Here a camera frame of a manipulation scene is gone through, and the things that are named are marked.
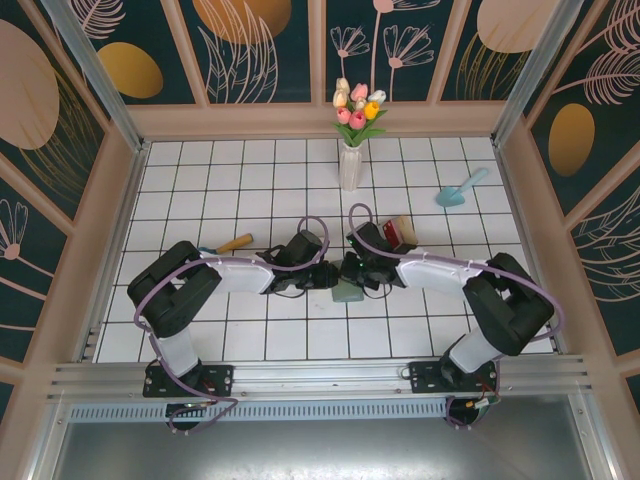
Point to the green leather card holder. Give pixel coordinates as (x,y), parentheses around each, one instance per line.
(350,296)

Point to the clear acrylic card box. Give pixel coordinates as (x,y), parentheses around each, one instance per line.
(412,241)

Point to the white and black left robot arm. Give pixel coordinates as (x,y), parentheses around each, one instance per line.
(240,275)

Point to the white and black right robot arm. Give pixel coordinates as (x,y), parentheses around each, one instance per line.
(430,272)

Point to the red credit card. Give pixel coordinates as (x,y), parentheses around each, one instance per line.
(392,232)

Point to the gold credit card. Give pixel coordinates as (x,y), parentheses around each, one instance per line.
(407,227)

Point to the white ribbed vase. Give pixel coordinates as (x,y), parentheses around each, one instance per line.
(350,170)

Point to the light blue plastic trowel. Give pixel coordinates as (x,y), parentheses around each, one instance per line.
(450,197)

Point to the artificial tulip bouquet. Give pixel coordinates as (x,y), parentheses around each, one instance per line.
(357,117)

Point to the aluminium mounting rail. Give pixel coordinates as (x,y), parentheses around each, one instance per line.
(320,377)

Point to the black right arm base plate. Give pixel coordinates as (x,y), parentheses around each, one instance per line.
(425,377)

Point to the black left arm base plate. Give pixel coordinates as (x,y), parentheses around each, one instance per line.
(220,380)

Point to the aluminium frame post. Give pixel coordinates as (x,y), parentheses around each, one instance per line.
(532,75)
(97,75)

